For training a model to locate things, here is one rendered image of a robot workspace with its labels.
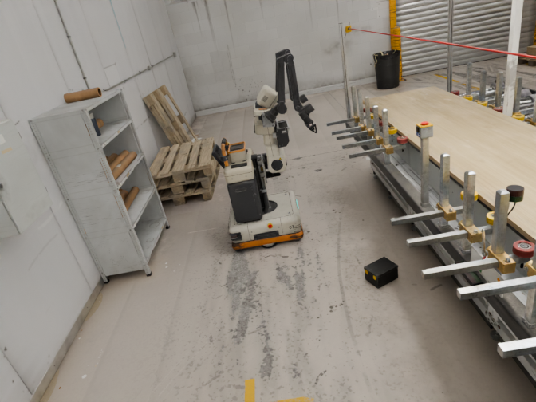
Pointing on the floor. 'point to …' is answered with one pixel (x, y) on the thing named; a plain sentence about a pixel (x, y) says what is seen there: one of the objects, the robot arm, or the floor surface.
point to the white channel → (512, 56)
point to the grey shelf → (111, 266)
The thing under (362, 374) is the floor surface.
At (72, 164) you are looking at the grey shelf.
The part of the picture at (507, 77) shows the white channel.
